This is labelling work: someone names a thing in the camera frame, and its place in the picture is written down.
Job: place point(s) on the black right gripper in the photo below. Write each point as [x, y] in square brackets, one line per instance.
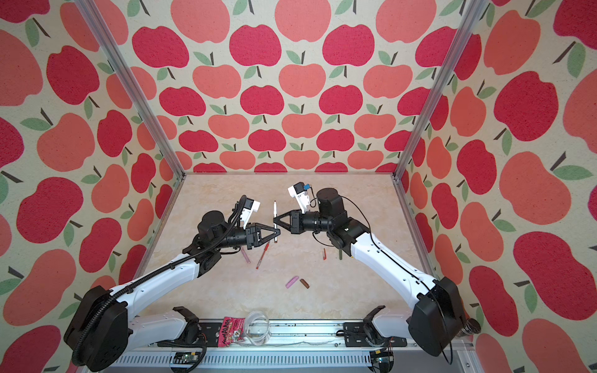
[294, 227]

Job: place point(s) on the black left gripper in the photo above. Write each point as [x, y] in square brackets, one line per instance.
[249, 236]

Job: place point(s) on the red pen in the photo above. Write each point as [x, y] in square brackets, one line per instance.
[262, 256]

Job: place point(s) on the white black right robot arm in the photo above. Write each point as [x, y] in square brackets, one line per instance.
[437, 315]

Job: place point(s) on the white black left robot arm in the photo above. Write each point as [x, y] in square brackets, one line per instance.
[102, 328]

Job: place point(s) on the pink pen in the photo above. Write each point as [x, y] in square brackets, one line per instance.
[245, 255]

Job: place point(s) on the pink pen cap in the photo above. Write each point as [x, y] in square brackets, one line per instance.
[291, 282]

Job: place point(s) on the clear glass bowl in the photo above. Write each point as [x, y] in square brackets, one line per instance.
[256, 328]

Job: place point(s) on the pink snack packet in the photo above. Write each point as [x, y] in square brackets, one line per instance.
[231, 331]

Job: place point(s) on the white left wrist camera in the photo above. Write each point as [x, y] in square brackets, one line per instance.
[248, 207]

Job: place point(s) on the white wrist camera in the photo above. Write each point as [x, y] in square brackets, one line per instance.
[248, 207]
[300, 192]

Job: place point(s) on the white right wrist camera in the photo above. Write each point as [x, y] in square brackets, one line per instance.
[300, 192]

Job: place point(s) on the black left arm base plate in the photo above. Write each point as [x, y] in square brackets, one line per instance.
[197, 334]

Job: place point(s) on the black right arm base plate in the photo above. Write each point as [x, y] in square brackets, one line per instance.
[364, 335]

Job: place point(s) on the aluminium left rear frame post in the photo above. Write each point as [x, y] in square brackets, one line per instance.
[93, 18]

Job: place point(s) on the aluminium frame post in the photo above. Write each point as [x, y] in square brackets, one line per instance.
[93, 18]
[469, 21]

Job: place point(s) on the aluminium right rear frame post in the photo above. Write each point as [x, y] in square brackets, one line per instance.
[469, 21]

